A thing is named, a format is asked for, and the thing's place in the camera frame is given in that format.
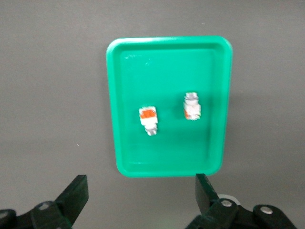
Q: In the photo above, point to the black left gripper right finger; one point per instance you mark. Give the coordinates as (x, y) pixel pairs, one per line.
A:
(205, 198)

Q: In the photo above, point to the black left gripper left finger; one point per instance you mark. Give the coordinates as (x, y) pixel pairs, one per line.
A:
(74, 198)

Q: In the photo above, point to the green push button switch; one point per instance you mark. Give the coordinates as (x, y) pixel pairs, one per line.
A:
(192, 107)

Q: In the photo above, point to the orange white switch block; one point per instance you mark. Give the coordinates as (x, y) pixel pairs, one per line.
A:
(148, 119)

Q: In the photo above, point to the dark grey table mat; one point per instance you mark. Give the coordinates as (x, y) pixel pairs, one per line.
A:
(47, 95)

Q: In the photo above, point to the green plastic tray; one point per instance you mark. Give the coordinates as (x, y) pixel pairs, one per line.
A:
(166, 71)

